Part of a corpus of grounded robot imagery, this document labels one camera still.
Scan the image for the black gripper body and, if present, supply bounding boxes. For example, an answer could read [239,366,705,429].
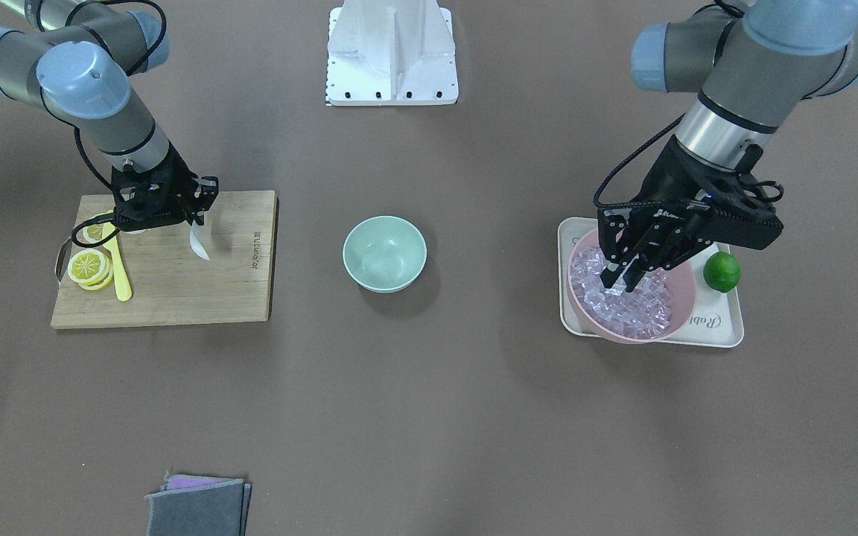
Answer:
[112,146,219,230]
[598,138,784,270]

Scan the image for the white ceramic spoon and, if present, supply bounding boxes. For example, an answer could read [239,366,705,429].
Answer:
[188,221,211,261]

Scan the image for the clear ice cubes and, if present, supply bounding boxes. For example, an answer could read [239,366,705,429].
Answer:
[568,246,675,339]

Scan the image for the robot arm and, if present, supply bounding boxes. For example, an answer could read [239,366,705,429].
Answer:
[0,1,783,288]
[594,1,858,240]

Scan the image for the pink bowl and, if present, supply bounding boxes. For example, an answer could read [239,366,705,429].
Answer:
[557,218,697,344]

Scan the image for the mint green bowl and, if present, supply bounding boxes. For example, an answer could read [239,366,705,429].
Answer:
[343,216,428,294]

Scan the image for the bamboo cutting board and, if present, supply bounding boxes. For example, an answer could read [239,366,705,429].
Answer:
[51,191,277,330]

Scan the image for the green lime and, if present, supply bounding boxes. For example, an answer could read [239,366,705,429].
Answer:
[702,251,742,294]

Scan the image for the upper lemon slice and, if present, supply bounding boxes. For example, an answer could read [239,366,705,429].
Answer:
[81,223,104,244]

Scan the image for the lemon slice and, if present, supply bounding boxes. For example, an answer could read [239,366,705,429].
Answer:
[67,249,115,291]
[81,223,104,244]

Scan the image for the cream serving tray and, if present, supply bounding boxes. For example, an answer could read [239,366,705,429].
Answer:
[557,217,743,348]

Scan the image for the yellow plastic knife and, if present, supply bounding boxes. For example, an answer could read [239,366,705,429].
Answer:
[102,223,133,302]

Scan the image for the lower lemon slice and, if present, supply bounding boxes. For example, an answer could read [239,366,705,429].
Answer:
[67,249,115,291]

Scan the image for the purple cloth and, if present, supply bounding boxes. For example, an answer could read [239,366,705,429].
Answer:
[160,473,243,491]

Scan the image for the grey folded cloth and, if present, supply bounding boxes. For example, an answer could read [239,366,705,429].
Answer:
[146,479,252,535]

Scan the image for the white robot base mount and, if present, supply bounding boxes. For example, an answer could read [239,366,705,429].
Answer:
[325,1,460,106]

